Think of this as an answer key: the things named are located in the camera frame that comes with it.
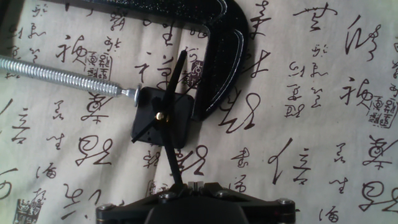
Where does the long black minute hand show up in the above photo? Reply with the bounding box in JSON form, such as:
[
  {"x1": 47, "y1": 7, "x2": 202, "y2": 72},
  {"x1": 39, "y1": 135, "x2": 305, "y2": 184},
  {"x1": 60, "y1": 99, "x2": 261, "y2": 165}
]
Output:
[{"x1": 160, "y1": 119, "x2": 185, "y2": 187}]

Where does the beige calligraphy print cloth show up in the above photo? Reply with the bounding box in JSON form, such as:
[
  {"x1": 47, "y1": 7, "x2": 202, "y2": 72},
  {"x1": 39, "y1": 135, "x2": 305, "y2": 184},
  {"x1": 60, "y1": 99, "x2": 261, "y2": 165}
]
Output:
[{"x1": 0, "y1": 0, "x2": 398, "y2": 224}]

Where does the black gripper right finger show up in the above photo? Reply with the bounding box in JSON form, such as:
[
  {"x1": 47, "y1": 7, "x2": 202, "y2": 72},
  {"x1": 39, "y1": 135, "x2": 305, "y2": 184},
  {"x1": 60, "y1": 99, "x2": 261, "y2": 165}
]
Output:
[{"x1": 195, "y1": 181, "x2": 296, "y2": 224}]

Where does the black C-clamp with silver screw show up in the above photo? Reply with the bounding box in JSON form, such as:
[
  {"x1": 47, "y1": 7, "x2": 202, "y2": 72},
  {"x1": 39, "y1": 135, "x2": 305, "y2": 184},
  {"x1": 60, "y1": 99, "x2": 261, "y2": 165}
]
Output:
[{"x1": 0, "y1": 0, "x2": 249, "y2": 123}]

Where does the black square clock movement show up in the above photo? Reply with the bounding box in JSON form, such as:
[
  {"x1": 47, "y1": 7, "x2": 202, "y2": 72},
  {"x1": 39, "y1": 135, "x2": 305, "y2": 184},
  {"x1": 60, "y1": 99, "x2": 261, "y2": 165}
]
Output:
[{"x1": 130, "y1": 86, "x2": 195, "y2": 149}]

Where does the short black hour hand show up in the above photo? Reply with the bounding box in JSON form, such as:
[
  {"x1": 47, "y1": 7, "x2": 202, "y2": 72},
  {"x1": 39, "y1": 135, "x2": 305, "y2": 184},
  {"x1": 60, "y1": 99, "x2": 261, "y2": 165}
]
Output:
[{"x1": 158, "y1": 49, "x2": 188, "y2": 119}]

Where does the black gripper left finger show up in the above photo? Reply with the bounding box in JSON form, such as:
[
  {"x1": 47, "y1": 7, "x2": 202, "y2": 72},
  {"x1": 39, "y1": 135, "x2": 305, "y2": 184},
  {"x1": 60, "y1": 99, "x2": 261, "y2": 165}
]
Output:
[{"x1": 96, "y1": 181, "x2": 196, "y2": 224}]

